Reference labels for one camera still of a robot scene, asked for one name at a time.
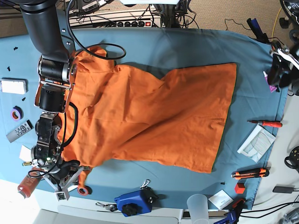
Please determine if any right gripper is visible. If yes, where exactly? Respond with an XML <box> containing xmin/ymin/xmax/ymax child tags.
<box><xmin>29</xmin><ymin>160</ymin><xmax>84</xmax><ymax>201</ymax></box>

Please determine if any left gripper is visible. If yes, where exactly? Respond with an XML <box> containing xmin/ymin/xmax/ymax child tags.
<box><xmin>267</xmin><ymin>41</ymin><xmax>299</xmax><ymax>88</ymax></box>

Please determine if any orange t-shirt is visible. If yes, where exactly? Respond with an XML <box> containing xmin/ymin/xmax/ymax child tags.
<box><xmin>62</xmin><ymin>46</ymin><xmax>237</xmax><ymax>174</ymax></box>

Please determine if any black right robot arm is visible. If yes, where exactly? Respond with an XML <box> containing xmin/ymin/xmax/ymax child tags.
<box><xmin>19</xmin><ymin>0</ymin><xmax>83</xmax><ymax>200</ymax></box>

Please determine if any purple glue tube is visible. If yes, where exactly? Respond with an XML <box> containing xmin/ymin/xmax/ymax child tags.
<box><xmin>263</xmin><ymin>71</ymin><xmax>277</xmax><ymax>93</ymax></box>

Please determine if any red tape roll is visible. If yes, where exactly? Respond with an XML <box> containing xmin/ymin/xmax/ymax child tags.
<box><xmin>77</xmin><ymin>186</ymin><xmax>90</xmax><ymax>196</ymax></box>

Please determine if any AA battery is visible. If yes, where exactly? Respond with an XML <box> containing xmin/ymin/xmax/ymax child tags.
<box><xmin>22</xmin><ymin>161</ymin><xmax>32</xmax><ymax>166</ymax></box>

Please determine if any blue table cloth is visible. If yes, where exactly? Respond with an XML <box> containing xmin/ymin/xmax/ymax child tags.
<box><xmin>0</xmin><ymin>28</ymin><xmax>287</xmax><ymax>209</ymax></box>

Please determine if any red screwdriver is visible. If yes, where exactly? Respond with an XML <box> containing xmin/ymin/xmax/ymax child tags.
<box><xmin>248</xmin><ymin>120</ymin><xmax>283</xmax><ymax>128</ymax></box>

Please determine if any grey remote control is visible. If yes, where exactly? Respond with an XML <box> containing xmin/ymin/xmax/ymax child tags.
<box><xmin>6</xmin><ymin>119</ymin><xmax>33</xmax><ymax>143</ymax></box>

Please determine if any white paper booklet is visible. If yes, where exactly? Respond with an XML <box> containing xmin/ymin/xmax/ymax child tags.
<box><xmin>237</xmin><ymin>125</ymin><xmax>276</xmax><ymax>163</ymax></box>

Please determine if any purple tape roll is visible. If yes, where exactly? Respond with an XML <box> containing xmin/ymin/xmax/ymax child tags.
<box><xmin>10</xmin><ymin>106</ymin><xmax>23</xmax><ymax>121</ymax></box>

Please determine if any blue plastic device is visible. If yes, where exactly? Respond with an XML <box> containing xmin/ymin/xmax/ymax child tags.
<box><xmin>114</xmin><ymin>187</ymin><xmax>159</xmax><ymax>217</ymax></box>

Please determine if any silver carabiner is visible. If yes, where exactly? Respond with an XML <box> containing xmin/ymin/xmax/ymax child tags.
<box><xmin>139</xmin><ymin>179</ymin><xmax>150</xmax><ymax>190</ymax></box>

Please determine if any white box with barcode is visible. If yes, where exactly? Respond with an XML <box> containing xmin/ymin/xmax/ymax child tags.
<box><xmin>0</xmin><ymin>78</ymin><xmax>28</xmax><ymax>95</ymax></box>

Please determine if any orange black utility knife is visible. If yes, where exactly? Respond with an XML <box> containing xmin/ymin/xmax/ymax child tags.
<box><xmin>231</xmin><ymin>168</ymin><xmax>270</xmax><ymax>180</ymax></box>

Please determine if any red cube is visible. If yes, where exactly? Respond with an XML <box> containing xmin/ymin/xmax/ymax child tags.
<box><xmin>235</xmin><ymin>183</ymin><xmax>245</xmax><ymax>194</ymax></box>

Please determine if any small white note card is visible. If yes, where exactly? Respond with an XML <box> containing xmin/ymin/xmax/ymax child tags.
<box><xmin>208</xmin><ymin>190</ymin><xmax>233</xmax><ymax>210</ymax></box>

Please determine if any translucent plastic cup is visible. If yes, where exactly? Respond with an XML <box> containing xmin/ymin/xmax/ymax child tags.
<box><xmin>186</xmin><ymin>194</ymin><xmax>209</xmax><ymax>224</ymax></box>

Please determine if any blue clamp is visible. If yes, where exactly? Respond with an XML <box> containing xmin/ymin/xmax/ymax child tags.
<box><xmin>214</xmin><ymin>198</ymin><xmax>246</xmax><ymax>224</ymax></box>

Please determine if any power strip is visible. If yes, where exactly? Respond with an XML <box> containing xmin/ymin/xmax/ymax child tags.
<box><xmin>70</xmin><ymin>18</ymin><xmax>160</xmax><ymax>28</ymax></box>

